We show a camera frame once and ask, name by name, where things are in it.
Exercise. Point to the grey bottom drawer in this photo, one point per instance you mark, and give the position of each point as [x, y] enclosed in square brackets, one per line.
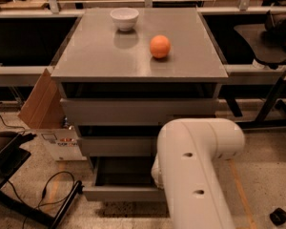
[122, 178]

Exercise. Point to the black office chair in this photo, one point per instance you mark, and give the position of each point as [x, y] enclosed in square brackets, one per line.
[267, 40]

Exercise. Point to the grey drawer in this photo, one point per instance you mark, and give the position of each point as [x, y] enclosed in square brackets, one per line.
[117, 146]
[134, 111]
[122, 178]

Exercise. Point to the grey drawer cabinet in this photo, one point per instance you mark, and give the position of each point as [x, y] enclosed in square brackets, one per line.
[101, 62]

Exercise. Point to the orange ball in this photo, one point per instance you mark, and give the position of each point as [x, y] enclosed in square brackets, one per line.
[160, 46]

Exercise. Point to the black table leg frame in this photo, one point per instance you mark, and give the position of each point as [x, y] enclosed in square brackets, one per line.
[272, 101]

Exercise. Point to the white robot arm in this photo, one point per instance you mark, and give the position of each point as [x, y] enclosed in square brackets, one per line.
[186, 149]

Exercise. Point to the open cardboard box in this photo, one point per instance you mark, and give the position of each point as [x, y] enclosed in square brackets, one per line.
[43, 113]

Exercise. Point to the grey top drawer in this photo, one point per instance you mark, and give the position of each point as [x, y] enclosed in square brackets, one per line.
[134, 111]

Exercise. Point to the grey middle drawer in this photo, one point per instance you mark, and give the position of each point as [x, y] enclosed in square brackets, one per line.
[117, 146]

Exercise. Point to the white ceramic bowl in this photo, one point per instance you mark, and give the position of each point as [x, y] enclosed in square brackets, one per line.
[124, 18]

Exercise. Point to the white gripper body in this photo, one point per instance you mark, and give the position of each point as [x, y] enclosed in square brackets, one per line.
[155, 175]

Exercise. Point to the black chair base right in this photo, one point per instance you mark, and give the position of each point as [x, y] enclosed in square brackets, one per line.
[278, 217]

